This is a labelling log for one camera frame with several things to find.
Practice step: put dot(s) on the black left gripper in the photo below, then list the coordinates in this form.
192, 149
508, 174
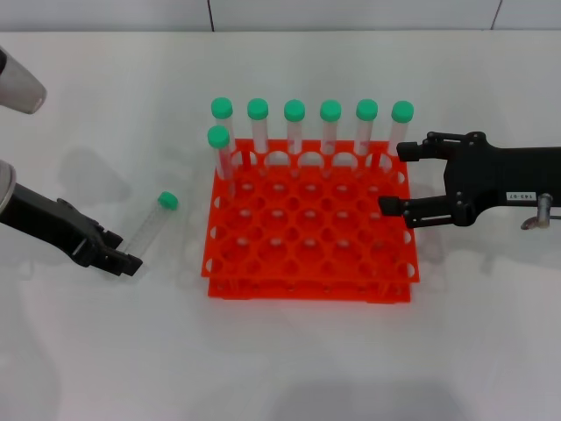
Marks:
48, 223

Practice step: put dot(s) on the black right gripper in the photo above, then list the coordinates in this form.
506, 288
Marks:
504, 175

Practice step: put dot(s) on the green capped clear test tube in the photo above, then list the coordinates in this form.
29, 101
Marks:
257, 109
151, 221
218, 137
221, 108
367, 110
330, 110
402, 112
294, 110

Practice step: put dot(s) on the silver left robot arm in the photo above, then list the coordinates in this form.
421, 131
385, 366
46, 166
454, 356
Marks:
22, 92

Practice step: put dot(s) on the orange test tube rack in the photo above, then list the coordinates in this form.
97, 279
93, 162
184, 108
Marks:
307, 263

